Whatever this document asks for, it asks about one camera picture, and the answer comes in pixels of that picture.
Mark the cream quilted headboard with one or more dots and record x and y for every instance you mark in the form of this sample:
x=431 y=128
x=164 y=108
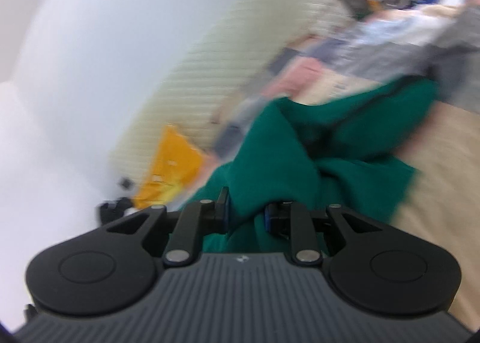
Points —
x=232 y=51

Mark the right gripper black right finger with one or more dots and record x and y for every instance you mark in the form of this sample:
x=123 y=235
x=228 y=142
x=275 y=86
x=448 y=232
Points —
x=372 y=265

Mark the dark wall socket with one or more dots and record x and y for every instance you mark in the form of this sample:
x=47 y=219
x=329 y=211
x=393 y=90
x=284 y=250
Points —
x=126 y=183

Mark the black clothes pile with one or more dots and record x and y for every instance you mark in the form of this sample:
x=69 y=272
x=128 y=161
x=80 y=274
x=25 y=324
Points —
x=112 y=210

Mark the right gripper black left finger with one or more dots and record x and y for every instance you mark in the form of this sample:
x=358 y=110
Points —
x=111 y=268

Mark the green sweatshirt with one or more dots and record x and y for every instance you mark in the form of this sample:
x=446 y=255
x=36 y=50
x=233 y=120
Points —
x=341 y=152

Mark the patchwork plaid duvet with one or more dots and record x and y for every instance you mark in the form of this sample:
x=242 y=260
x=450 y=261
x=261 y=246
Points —
x=436 y=42

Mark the yellow crown pillow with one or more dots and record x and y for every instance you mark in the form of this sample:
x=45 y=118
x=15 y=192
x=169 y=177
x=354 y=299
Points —
x=176 y=164

